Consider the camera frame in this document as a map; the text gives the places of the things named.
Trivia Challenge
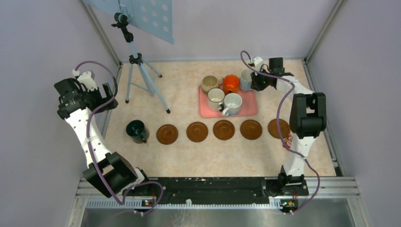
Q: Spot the light blue mug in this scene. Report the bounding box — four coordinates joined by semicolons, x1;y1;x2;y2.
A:
239;70;253;92

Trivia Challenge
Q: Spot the orange glass mug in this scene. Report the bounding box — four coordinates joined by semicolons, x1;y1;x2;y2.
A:
223;75;240;95

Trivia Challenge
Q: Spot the white mug front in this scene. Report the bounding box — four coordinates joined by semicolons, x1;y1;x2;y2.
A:
222;93;243;117

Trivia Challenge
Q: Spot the white mug dark rim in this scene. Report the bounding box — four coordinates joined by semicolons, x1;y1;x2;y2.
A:
207;88;225;112

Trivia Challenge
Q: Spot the dark wooden coaster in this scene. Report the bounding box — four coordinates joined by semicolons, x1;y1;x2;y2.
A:
186;122;209;142
240;119;262;140
267;119;291;139
213;120;235;140
156;124;179;145

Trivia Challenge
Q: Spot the dark green mug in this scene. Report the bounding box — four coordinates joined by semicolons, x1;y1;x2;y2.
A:
126;120;149;138

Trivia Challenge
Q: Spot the light wooden coaster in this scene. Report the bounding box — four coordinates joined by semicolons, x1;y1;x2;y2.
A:
131;131;149;144

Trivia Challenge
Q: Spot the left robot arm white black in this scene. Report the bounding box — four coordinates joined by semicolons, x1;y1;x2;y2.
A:
54;78;152;198

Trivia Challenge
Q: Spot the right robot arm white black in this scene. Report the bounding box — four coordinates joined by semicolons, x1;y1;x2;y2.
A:
249;57;327;195

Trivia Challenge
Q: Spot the pink tray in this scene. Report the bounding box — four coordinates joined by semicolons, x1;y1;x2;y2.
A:
198;86;258;118

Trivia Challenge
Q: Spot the beige mug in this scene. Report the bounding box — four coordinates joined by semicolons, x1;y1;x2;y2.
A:
200;75;223;94

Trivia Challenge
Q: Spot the blue tripod stand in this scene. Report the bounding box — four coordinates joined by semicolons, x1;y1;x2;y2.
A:
111;12;171;114

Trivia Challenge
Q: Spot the red owl figurine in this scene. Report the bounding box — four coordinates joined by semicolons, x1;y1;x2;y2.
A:
283;134;293;148

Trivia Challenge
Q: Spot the blue perforated board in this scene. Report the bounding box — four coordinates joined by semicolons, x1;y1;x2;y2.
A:
84;0;175;44

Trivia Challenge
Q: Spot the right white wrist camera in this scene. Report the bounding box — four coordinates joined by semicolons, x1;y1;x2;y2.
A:
249;57;264;71

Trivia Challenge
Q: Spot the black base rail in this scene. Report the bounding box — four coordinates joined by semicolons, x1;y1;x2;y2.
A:
127;177;310;205

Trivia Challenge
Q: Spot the white cable duct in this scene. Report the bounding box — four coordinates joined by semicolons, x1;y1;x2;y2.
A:
86;199;282;210

